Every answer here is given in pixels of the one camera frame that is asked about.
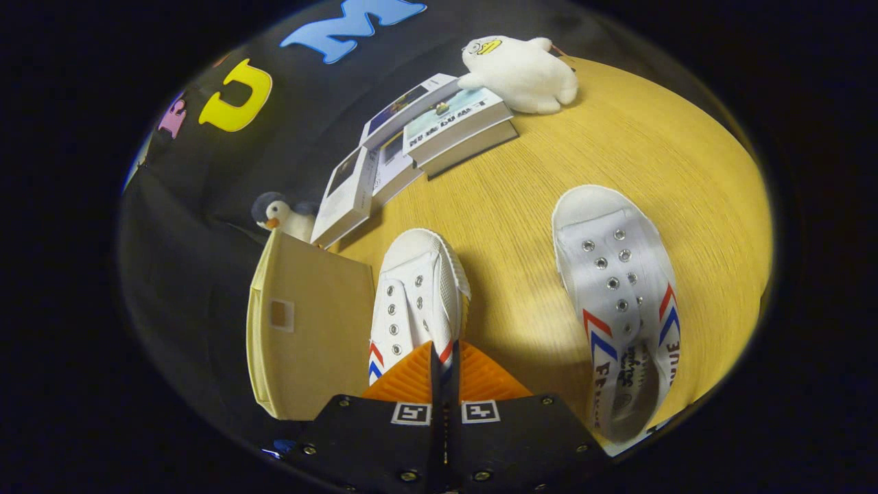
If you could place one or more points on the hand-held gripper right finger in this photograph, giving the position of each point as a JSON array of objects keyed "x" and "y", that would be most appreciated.
[{"x": 528, "y": 439}]

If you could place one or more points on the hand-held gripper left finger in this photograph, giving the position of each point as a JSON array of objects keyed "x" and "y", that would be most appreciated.
[{"x": 370, "y": 439}]

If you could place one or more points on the beige fabric storage box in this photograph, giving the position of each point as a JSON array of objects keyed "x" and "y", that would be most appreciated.
[{"x": 309, "y": 336}]

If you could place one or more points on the white canvas shoe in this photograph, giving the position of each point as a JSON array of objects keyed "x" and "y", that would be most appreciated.
[
  {"x": 418, "y": 295},
  {"x": 617, "y": 309}
]

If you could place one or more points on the grey penguin plush toy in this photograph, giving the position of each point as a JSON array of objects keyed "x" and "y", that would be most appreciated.
[{"x": 281, "y": 214}]

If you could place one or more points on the thin white book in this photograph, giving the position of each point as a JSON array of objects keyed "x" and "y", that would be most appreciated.
[{"x": 394, "y": 161}]

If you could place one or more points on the thick light blue book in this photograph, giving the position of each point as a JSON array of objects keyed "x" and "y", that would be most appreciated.
[{"x": 456, "y": 127}]

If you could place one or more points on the book with dark picture cover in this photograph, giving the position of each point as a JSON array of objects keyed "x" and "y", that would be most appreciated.
[{"x": 405, "y": 110}]

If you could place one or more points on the white duck plush toy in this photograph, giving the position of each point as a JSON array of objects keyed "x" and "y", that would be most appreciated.
[{"x": 521, "y": 72}]

